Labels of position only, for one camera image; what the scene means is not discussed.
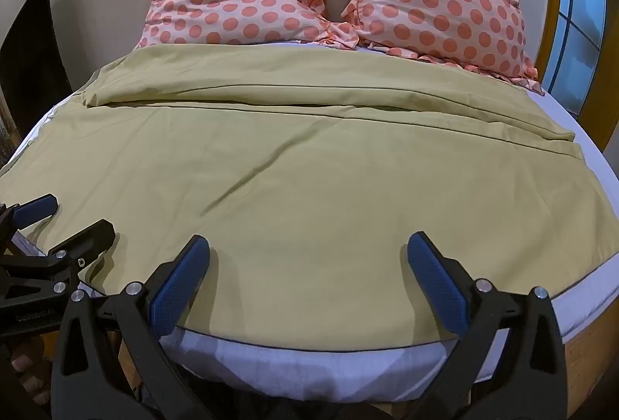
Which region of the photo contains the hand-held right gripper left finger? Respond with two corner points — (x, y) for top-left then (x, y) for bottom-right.
(51, 233), (212, 420)

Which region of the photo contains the person's left hand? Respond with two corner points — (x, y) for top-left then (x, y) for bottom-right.
(9, 337), (53, 404)

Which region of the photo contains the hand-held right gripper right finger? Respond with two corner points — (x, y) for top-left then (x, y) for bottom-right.
(406, 231), (568, 420)

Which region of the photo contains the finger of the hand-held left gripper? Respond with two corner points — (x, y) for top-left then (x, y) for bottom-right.
(0, 219), (117, 295)
(0, 194), (60, 237)

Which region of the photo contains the yellow framed window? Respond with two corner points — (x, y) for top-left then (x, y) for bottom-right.
(532, 0), (611, 117)

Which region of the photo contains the yellow-green bed sheet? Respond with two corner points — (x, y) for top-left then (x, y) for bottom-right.
(0, 45), (619, 353)

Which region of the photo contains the bed with white sheet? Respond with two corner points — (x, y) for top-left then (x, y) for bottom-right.
(0, 40), (619, 420)

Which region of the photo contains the dark wooden door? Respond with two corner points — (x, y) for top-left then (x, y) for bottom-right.
(0, 0), (73, 169)

